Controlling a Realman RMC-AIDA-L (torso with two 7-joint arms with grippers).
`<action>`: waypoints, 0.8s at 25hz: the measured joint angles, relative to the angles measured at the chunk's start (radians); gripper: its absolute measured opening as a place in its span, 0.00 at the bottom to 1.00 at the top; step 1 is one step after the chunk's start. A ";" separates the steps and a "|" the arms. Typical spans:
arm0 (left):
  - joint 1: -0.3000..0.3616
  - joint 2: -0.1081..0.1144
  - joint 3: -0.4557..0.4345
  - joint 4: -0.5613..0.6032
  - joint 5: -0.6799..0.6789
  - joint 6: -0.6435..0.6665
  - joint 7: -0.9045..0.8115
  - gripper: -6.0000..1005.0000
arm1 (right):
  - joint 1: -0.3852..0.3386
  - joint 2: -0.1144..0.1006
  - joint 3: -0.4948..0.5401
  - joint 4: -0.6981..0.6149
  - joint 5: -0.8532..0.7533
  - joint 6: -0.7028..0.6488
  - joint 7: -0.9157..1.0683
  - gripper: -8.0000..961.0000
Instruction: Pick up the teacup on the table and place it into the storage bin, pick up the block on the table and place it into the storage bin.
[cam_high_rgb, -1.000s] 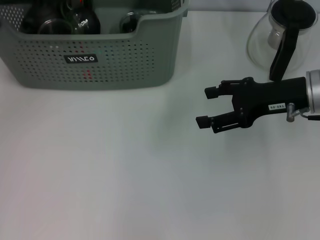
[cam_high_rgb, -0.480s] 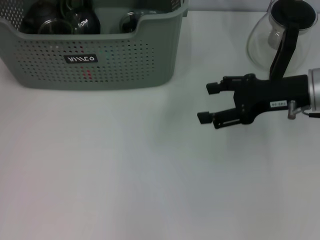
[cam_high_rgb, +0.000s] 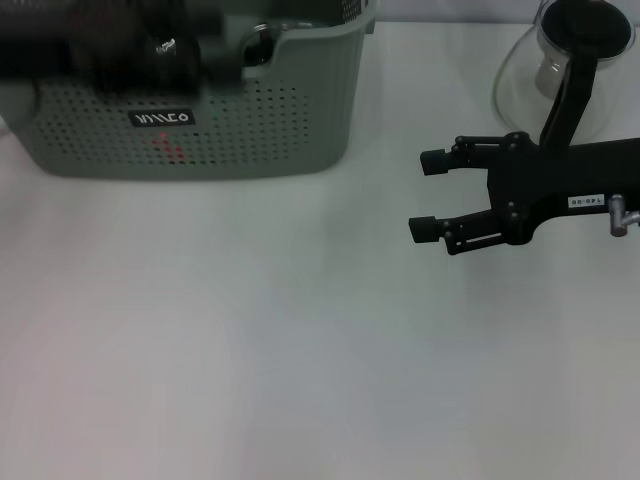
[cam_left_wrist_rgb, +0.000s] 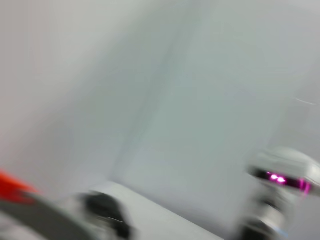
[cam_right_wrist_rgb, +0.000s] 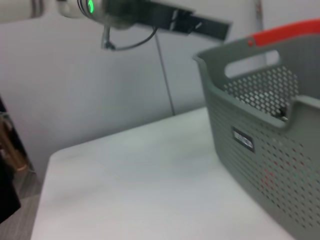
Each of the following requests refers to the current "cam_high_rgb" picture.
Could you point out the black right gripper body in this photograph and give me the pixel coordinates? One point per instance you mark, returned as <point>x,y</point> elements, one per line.
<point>560,180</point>

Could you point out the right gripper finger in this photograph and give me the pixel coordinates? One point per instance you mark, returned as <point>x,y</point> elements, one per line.
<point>432,162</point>
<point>422,230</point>

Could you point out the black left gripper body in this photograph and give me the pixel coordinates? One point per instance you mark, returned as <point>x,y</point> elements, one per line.
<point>100,50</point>

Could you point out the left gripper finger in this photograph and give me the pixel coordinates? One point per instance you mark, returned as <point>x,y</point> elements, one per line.
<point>225,65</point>
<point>200,22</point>

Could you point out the grey-green perforated storage bin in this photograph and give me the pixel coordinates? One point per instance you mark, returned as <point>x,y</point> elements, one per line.
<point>275,125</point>

